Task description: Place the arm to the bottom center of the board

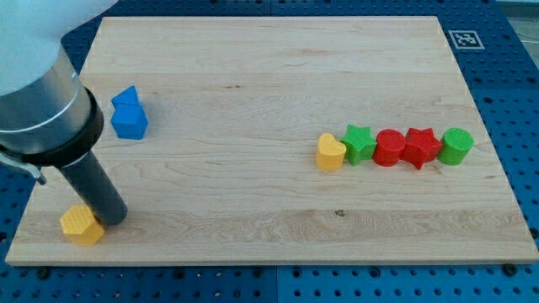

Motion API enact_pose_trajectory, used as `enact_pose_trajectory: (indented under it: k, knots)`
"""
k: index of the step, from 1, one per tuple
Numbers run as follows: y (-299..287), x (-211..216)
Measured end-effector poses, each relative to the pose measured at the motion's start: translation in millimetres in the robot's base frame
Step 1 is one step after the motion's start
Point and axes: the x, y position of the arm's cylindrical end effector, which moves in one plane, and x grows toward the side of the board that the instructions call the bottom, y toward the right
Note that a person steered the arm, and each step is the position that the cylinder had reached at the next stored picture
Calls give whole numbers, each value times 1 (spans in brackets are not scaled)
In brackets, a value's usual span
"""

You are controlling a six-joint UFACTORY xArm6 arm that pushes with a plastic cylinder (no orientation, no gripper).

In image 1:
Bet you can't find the blue cube block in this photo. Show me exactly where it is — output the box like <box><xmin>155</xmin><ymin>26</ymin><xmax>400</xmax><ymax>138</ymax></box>
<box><xmin>111</xmin><ymin>104</ymin><xmax>148</xmax><ymax>140</ymax></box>

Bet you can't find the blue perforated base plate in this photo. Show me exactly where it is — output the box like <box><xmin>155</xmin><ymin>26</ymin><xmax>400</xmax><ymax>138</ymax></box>
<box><xmin>1</xmin><ymin>0</ymin><xmax>538</xmax><ymax>302</ymax></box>

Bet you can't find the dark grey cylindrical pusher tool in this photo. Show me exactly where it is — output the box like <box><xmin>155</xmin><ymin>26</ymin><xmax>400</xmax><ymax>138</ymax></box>
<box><xmin>58</xmin><ymin>151</ymin><xmax>127</xmax><ymax>226</ymax></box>

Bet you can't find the blue triangle block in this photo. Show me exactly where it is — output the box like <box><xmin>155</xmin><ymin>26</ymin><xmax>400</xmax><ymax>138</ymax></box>
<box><xmin>111</xmin><ymin>85</ymin><xmax>140</xmax><ymax>108</ymax></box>

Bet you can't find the yellow hexagon block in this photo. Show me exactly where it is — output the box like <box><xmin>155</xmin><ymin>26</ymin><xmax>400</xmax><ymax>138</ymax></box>
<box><xmin>60</xmin><ymin>205</ymin><xmax>105</xmax><ymax>246</ymax></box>

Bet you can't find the white fiducial marker tag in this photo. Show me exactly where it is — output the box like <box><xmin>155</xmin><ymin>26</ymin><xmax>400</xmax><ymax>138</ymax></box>
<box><xmin>448</xmin><ymin>30</ymin><xmax>484</xmax><ymax>50</ymax></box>

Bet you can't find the green star block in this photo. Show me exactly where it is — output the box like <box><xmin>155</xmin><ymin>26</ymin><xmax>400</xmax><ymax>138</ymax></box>
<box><xmin>341</xmin><ymin>125</ymin><xmax>377</xmax><ymax>166</ymax></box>

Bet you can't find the wooden board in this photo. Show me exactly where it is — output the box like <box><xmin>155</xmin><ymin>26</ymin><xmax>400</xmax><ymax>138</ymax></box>
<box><xmin>6</xmin><ymin>16</ymin><xmax>538</xmax><ymax>267</ymax></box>

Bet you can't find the green cylinder block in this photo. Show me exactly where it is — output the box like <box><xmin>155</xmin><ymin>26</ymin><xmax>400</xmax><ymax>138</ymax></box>
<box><xmin>437</xmin><ymin>128</ymin><xmax>474</xmax><ymax>166</ymax></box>

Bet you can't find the red star block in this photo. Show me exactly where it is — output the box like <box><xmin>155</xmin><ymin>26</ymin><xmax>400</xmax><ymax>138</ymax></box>
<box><xmin>400</xmin><ymin>128</ymin><xmax>443</xmax><ymax>169</ymax></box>

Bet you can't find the yellow heart block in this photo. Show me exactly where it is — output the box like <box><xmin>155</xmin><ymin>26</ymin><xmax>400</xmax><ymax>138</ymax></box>
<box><xmin>315</xmin><ymin>133</ymin><xmax>347</xmax><ymax>171</ymax></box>

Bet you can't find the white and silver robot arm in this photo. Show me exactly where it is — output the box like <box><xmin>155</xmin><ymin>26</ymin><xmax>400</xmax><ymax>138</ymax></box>
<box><xmin>1</xmin><ymin>0</ymin><xmax>115</xmax><ymax>184</ymax></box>

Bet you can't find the red cylinder block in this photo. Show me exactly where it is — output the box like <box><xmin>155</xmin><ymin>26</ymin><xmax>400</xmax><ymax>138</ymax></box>
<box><xmin>372</xmin><ymin>129</ymin><xmax>406</xmax><ymax>167</ymax></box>

